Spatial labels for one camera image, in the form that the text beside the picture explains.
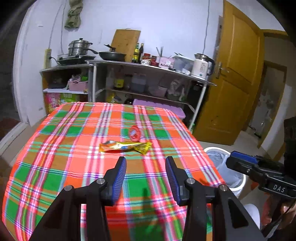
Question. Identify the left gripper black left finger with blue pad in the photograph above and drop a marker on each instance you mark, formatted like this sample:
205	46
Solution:
62	219

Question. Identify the green oil bottle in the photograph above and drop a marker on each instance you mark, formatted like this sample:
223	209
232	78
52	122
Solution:
136	54

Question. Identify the dark sauce bottle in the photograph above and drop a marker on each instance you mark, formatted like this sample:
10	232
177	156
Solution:
141	50

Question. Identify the hanging green cloth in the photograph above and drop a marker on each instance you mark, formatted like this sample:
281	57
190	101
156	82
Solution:
73	16

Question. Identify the clear plastic container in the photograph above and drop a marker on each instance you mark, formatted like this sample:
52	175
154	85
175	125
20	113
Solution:
183	64

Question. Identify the wooden cutting board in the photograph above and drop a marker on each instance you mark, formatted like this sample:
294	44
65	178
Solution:
125	41

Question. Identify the black frying pan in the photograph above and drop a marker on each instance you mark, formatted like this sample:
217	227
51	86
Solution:
112	55

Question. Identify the metal kitchen shelf rack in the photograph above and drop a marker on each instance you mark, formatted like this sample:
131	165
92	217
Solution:
144	82

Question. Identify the black induction cooker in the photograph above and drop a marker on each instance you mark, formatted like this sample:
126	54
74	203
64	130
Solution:
73	60

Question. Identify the plaid tablecloth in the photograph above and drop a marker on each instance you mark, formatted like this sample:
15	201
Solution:
64	150

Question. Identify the white trash bin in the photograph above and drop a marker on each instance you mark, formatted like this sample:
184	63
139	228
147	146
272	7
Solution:
234	180

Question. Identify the pink plastic basket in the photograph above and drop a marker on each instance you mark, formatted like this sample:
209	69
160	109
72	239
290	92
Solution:
76	85

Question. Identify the pink utensil holder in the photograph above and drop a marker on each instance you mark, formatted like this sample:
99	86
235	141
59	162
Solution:
166	62

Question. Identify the purple storage box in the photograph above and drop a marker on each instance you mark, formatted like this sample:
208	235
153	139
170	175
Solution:
176	110

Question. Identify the orange gold candy wrapper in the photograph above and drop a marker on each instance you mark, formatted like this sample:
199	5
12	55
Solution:
111	145

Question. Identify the steel steamer pot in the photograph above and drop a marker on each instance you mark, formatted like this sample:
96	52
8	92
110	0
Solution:
80	47

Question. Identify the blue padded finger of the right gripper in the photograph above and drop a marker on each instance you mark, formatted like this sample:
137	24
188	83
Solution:
242	163

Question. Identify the person's right hand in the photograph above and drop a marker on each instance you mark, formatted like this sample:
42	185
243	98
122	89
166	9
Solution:
270	208

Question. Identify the white electric kettle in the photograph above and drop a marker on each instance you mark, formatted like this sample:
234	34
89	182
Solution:
203	66

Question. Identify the wooden side cabinet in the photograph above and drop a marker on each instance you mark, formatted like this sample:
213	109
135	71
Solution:
55	85

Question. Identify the yellow wooden door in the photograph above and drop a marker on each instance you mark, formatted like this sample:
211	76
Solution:
236	79

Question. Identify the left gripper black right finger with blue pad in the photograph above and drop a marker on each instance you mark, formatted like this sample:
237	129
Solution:
230	220

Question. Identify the red lid jar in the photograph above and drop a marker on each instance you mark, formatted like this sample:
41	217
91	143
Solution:
146	59

